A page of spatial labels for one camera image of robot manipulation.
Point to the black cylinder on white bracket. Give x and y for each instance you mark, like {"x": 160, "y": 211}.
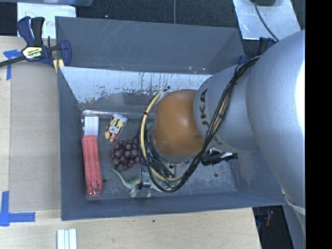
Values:
{"x": 218, "y": 157}

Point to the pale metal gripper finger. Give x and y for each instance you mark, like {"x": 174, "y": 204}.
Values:
{"x": 146, "y": 176}
{"x": 146, "y": 184}

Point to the green toy dinosaur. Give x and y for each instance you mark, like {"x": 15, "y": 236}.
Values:
{"x": 131, "y": 183}

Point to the white flat piece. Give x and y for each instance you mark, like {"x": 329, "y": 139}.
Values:
{"x": 91, "y": 125}

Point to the pale wood board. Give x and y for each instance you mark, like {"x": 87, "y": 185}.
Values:
{"x": 33, "y": 139}

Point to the dark red toy grapes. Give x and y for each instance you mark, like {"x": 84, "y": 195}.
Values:
{"x": 125, "y": 154}

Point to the grey metal bin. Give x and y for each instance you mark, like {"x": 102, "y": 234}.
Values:
{"x": 135, "y": 45}

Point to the yellow and red printed packet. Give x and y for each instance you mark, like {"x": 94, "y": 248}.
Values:
{"x": 114, "y": 128}

